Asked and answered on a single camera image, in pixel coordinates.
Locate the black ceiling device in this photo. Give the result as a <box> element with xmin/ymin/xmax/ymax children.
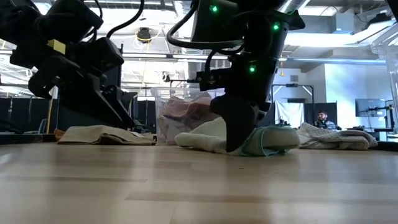
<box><xmin>136</xmin><ymin>27</ymin><xmax>152</xmax><ymax>43</ymax></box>

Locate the light green microfiber towel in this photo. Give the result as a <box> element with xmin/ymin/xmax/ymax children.
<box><xmin>174</xmin><ymin>116</ymin><xmax>301</xmax><ymax>157</ymax></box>

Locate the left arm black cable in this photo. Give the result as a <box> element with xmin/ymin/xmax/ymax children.
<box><xmin>93</xmin><ymin>0</ymin><xmax>146</xmax><ymax>40</ymax></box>

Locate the yellow cable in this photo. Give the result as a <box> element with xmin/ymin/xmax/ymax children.
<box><xmin>46</xmin><ymin>98</ymin><xmax>54</xmax><ymax>134</ymax></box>

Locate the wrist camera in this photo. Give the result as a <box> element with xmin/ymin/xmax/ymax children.
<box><xmin>73</xmin><ymin>37</ymin><xmax>125</xmax><ymax>74</ymax></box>
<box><xmin>195</xmin><ymin>70</ymin><xmax>226</xmax><ymax>91</ymax></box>

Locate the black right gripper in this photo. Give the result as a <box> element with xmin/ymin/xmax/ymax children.
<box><xmin>210</xmin><ymin>58</ymin><xmax>278</xmax><ymax>153</ymax></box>

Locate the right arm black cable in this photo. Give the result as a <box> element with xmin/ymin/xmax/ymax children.
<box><xmin>166</xmin><ymin>2</ymin><xmax>246</xmax><ymax>74</ymax></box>

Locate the white hanging cloth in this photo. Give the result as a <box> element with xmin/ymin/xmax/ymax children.
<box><xmin>275</xmin><ymin>101</ymin><xmax>305</xmax><ymax>128</ymax></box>

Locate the person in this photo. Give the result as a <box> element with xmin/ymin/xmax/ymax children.
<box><xmin>313</xmin><ymin>111</ymin><xmax>342</xmax><ymax>131</ymax></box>

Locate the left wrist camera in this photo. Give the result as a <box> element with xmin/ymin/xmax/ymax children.
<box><xmin>73</xmin><ymin>37</ymin><xmax>125</xmax><ymax>74</ymax></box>

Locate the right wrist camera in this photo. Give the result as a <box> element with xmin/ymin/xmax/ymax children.
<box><xmin>195</xmin><ymin>70</ymin><xmax>226</xmax><ymax>91</ymax></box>

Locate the black divider panel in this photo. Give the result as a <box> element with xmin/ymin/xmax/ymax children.
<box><xmin>57</xmin><ymin>60</ymin><xmax>123</xmax><ymax>131</ymax></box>

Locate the grey diamond-patterned towel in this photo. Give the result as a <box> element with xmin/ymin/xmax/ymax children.
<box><xmin>297</xmin><ymin>122</ymin><xmax>379</xmax><ymax>151</ymax></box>

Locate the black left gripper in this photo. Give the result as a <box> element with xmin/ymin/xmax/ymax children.
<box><xmin>11</xmin><ymin>40</ymin><xmax>137</xmax><ymax>129</ymax></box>

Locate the yellow tag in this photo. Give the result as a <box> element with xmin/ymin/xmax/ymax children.
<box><xmin>46</xmin><ymin>39</ymin><xmax>67</xmax><ymax>55</ymax></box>

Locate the clear plastic storage bin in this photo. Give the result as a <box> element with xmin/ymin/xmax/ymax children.
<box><xmin>151</xmin><ymin>86</ymin><xmax>227</xmax><ymax>146</ymax></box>
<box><xmin>370</xmin><ymin>23</ymin><xmax>398</xmax><ymax>125</ymax></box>

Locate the black stand frame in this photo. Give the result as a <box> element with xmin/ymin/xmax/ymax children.
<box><xmin>271</xmin><ymin>83</ymin><xmax>315</xmax><ymax>125</ymax></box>

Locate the black partition panel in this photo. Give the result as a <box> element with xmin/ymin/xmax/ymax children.
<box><xmin>303</xmin><ymin>101</ymin><xmax>338</xmax><ymax>125</ymax></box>

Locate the computer monitor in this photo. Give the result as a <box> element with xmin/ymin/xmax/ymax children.
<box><xmin>355</xmin><ymin>98</ymin><xmax>386</xmax><ymax>118</ymax></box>

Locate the ceiling light strip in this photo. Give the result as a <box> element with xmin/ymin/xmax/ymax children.
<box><xmin>122</xmin><ymin>52</ymin><xmax>386</xmax><ymax>66</ymax></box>

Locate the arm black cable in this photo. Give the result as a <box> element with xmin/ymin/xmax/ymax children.
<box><xmin>166</xmin><ymin>2</ymin><xmax>246</xmax><ymax>74</ymax></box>
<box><xmin>93</xmin><ymin>0</ymin><xmax>146</xmax><ymax>40</ymax></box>

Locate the khaki brown towel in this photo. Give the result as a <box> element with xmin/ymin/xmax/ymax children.
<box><xmin>57</xmin><ymin>124</ymin><xmax>157</xmax><ymax>146</ymax></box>

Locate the pink towel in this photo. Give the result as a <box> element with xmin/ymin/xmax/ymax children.
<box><xmin>161</xmin><ymin>96</ymin><xmax>220</xmax><ymax>133</ymax></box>

